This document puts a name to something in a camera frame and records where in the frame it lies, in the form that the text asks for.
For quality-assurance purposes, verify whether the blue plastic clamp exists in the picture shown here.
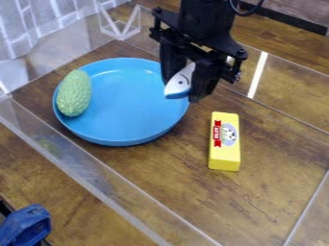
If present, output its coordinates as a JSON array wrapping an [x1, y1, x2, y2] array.
[[0, 204, 51, 246]]

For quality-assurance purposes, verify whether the yellow toy butter block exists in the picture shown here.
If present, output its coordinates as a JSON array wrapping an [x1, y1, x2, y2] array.
[[209, 111, 241, 171]]

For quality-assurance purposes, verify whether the blue round plastic tray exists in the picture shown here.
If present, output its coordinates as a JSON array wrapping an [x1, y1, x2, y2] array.
[[54, 58, 189, 146]]

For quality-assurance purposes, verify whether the white wooden toy fish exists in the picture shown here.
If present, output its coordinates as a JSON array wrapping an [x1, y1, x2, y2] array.
[[164, 57, 237, 100]]

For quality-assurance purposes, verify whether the green bumpy toy gourd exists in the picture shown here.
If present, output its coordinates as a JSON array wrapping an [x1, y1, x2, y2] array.
[[57, 69, 91, 117]]

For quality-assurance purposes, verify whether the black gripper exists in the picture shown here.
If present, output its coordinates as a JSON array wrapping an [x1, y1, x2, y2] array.
[[150, 0, 248, 103]]

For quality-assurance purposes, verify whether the grey checkered curtain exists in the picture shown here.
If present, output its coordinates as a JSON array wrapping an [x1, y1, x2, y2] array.
[[0, 0, 130, 61]]

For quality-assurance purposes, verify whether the black baseboard strip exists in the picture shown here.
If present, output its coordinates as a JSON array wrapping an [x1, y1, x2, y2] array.
[[256, 0, 329, 37]]

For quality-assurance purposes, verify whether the black ribbed cable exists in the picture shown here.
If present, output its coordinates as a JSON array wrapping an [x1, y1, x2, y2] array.
[[229, 0, 268, 17]]

